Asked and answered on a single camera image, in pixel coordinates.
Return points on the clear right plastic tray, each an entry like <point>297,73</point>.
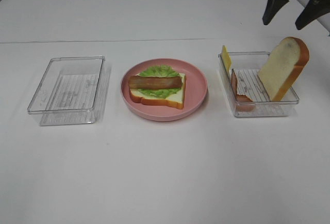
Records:
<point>246,66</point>

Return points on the bread slice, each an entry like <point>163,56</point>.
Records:
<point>171,97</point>
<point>284,65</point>

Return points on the standing bread slice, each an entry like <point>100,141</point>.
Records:
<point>284,65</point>

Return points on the pink bacon strip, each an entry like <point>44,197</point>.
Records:
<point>240,98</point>

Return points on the green lettuce leaf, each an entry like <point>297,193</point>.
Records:
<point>159,71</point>

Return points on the yellow cheese slice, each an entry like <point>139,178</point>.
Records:
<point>226,59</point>

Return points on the clear left plastic tray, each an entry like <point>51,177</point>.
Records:
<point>72,90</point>

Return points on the brown bacon strip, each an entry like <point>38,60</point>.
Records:
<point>154,83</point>

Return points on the clear plastic tray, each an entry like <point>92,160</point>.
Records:
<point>72,90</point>
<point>246,66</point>

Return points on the pink round plate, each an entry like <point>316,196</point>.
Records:
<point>195,91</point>

